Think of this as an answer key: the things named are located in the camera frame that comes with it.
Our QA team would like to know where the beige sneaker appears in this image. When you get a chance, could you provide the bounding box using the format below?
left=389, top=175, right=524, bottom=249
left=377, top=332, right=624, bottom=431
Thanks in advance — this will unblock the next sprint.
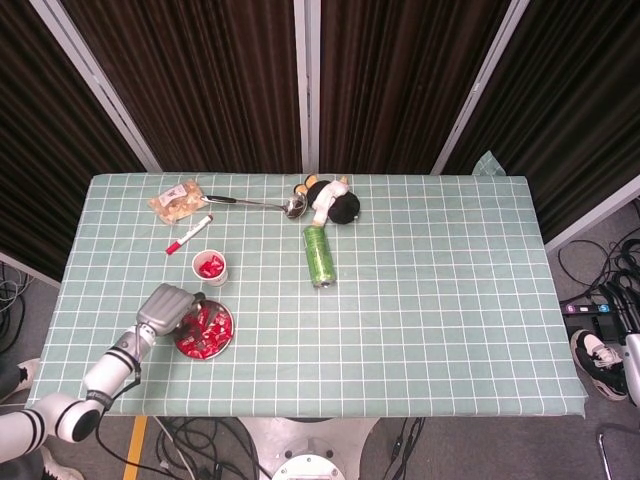
left=17, top=357, right=42, bottom=389

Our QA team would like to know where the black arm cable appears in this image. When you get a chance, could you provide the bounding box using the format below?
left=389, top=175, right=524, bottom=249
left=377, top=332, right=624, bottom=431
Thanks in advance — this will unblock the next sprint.
left=93, top=365, right=169, bottom=476

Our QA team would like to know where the dark trouser leg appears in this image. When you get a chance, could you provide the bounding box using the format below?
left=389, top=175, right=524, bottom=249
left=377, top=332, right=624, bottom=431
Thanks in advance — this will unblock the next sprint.
left=0, top=363, right=26, bottom=401

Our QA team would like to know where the white paper cup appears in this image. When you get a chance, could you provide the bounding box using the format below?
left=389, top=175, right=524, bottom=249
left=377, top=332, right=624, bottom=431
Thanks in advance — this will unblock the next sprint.
left=192, top=249, right=230, bottom=289

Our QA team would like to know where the grey floor cable bundle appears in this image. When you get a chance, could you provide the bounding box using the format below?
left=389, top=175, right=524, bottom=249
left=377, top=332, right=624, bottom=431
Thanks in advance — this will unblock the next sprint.
left=0, top=259, right=34, bottom=351

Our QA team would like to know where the steel ladle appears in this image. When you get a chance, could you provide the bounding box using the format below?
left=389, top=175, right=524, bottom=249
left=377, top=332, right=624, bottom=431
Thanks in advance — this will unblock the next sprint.
left=199, top=193, right=309, bottom=220

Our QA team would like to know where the white partition rail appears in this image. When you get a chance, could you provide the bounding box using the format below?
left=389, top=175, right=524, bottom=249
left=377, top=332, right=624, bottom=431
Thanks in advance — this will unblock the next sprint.
left=544, top=173, right=640, bottom=254
left=0, top=251, right=64, bottom=290

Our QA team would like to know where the dark brown curtain panel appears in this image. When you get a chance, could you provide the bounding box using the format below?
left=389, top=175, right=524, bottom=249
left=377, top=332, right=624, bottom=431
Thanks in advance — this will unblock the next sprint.
left=0, top=0, right=149, bottom=284
left=59, top=0, right=304, bottom=174
left=318, top=0, right=512, bottom=175
left=442, top=0, right=640, bottom=244

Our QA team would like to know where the yellow floor tape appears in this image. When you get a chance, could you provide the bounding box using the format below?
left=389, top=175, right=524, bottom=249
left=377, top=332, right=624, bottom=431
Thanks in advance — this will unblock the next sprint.
left=122, top=417, right=150, bottom=480

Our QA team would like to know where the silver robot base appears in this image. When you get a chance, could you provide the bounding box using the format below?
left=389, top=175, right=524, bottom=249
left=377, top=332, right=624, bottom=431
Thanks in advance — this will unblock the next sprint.
left=234, top=417, right=381, bottom=480

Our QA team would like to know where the red marker pen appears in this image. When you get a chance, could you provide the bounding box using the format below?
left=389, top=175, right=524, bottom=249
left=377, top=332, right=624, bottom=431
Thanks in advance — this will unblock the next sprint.
left=165, top=214, right=215, bottom=256

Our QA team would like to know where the black white plush toy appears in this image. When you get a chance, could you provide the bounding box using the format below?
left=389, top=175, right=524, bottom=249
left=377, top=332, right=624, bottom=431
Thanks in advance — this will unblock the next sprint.
left=293, top=173, right=362, bottom=226

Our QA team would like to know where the green drink can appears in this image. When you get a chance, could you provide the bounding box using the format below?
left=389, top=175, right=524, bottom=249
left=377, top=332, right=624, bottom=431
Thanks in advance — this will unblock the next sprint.
left=303, top=224, right=337, bottom=290

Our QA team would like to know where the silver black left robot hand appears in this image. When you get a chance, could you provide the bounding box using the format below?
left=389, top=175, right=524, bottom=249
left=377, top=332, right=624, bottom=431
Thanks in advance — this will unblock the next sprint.
left=137, top=283, right=221, bottom=346

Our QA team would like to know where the black floor cable bundle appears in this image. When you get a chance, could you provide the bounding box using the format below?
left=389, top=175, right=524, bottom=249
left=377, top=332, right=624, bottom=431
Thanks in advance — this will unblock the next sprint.
left=557, top=199, right=640, bottom=301
left=149, top=417, right=274, bottom=480

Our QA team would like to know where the white partition post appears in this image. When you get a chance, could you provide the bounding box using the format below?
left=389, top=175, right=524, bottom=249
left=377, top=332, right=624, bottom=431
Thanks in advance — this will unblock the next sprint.
left=293, top=0, right=321, bottom=174
left=28, top=0, right=164, bottom=174
left=430, top=0, right=532, bottom=175

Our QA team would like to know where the black white sneaker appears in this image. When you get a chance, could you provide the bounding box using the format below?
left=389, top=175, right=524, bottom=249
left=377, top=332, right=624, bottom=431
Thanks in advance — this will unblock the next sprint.
left=570, top=328, right=630, bottom=402

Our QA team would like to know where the black cable with connector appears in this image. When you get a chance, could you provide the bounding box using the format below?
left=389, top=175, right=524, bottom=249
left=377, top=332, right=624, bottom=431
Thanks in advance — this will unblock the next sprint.
left=384, top=417, right=426, bottom=480

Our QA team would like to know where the round steel plate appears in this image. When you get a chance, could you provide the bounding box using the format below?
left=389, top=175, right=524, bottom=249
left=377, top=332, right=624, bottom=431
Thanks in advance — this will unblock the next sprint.
left=172, top=298, right=235, bottom=360

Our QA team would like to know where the grey metal chair leg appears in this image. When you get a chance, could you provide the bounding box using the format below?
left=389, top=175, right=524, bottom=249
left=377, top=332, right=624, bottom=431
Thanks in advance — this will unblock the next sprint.
left=597, top=423, right=640, bottom=480

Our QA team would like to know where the clear snack bag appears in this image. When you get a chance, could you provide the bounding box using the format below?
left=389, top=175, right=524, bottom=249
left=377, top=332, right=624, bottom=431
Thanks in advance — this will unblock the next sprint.
left=148, top=179, right=205, bottom=226

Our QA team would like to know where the green checked tablecloth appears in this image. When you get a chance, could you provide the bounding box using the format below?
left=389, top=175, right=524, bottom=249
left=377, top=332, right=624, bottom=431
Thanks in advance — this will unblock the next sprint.
left=27, top=149, right=589, bottom=420

